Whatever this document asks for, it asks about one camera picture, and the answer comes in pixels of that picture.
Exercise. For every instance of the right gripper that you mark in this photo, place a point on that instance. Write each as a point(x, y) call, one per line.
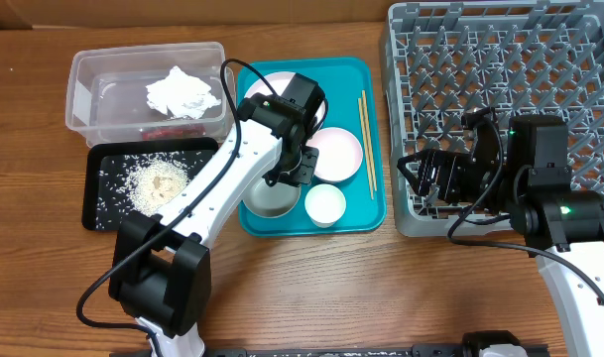
point(450, 166)

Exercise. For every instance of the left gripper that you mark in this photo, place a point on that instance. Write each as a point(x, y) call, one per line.
point(304, 172)

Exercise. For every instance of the grey bowl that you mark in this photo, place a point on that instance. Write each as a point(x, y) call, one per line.
point(271, 201)

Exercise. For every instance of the white bowl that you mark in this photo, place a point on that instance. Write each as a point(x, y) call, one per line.
point(340, 154)

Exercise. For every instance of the small white cup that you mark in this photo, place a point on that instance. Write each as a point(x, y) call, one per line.
point(325, 204)

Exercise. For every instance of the wooden chopstick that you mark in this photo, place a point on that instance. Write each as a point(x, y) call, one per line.
point(365, 149)
point(369, 139)

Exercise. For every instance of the white napkin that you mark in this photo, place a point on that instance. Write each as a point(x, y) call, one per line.
point(180, 95)

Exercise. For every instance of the red snack wrapper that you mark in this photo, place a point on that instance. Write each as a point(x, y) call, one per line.
point(163, 133)

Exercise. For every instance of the white rice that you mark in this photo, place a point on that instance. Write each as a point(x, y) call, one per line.
point(142, 182)

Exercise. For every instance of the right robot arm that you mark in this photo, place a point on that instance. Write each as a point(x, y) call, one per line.
point(525, 180)

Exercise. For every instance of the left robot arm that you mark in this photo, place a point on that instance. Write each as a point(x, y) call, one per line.
point(162, 271)

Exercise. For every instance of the teal serving tray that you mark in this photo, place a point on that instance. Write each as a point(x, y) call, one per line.
point(344, 81)

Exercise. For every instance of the clear plastic bin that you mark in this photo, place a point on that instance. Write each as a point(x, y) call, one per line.
point(106, 98)

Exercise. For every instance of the black tray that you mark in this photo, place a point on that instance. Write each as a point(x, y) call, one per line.
point(99, 152)

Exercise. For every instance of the grey dish rack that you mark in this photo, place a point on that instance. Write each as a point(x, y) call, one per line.
point(442, 59)

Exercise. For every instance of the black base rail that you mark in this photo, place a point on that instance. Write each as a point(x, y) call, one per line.
point(481, 343)

